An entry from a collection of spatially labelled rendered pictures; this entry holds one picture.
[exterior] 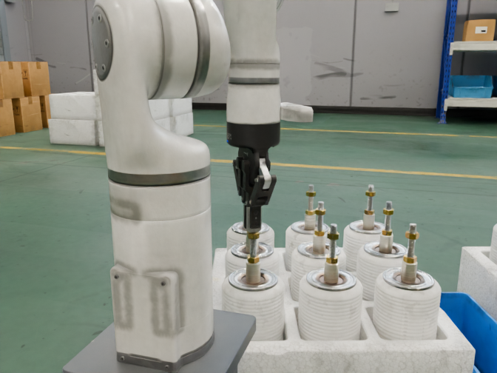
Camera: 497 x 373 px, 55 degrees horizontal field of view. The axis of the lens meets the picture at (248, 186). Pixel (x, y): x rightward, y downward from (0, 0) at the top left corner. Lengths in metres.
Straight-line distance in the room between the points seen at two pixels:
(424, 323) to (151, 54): 0.56
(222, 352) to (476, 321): 0.66
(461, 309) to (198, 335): 0.72
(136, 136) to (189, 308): 0.16
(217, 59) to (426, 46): 5.52
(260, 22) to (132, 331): 0.39
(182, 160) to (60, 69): 7.12
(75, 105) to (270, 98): 3.12
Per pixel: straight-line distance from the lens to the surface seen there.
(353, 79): 5.90
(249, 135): 0.63
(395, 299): 0.74
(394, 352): 0.74
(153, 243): 0.41
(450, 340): 0.78
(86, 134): 3.66
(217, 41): 0.41
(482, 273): 1.08
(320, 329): 0.73
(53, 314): 1.24
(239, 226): 0.96
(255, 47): 0.63
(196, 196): 0.41
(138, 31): 0.38
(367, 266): 0.85
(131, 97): 0.38
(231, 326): 0.52
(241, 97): 0.63
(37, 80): 4.75
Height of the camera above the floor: 0.57
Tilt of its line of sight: 14 degrees down
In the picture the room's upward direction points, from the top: straight up
